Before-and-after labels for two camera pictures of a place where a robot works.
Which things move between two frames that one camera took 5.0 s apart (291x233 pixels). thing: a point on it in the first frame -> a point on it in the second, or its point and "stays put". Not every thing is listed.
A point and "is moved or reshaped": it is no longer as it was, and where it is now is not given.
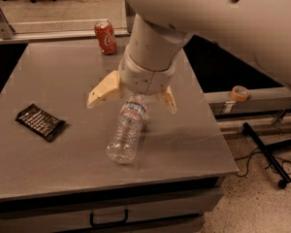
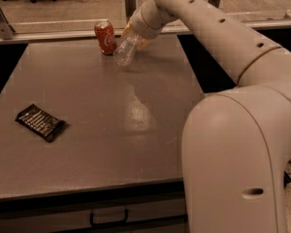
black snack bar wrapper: (41, 122) stays put
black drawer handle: (96, 224) stays put
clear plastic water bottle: (123, 143) is moved or reshaped
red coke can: (106, 34) stays put
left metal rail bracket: (4, 29) stays put
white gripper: (145, 79) -> (142, 26)
